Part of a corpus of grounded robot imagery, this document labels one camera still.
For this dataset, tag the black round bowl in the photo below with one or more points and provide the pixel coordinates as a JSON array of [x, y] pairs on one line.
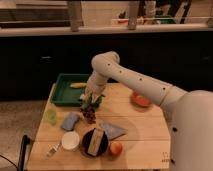
[[86, 141]]

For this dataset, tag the black chair frame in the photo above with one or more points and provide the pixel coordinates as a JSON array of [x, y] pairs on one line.
[[26, 142]]

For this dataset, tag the orange fruit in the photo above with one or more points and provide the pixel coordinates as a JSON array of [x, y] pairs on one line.
[[115, 148]]

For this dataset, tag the light green small cup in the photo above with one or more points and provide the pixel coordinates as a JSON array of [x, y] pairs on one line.
[[50, 116]]

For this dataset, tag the green pepper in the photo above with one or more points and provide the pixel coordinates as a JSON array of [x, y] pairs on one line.
[[87, 103]]

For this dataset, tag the blue folded cloth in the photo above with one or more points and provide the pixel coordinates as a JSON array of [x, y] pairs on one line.
[[112, 131]]

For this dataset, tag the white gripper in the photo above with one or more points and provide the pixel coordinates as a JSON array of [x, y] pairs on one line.
[[93, 92]]

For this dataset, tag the orange plate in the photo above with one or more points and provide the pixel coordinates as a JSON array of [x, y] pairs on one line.
[[139, 100]]

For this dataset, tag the wooden block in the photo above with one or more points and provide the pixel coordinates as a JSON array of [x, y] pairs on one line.
[[95, 142]]

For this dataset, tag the red grapes bunch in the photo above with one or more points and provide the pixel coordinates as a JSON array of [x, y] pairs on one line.
[[89, 115]]

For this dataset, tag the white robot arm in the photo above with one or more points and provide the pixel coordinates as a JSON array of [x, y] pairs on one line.
[[191, 146]]

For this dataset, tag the green plastic tray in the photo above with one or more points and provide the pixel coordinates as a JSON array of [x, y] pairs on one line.
[[63, 94]]

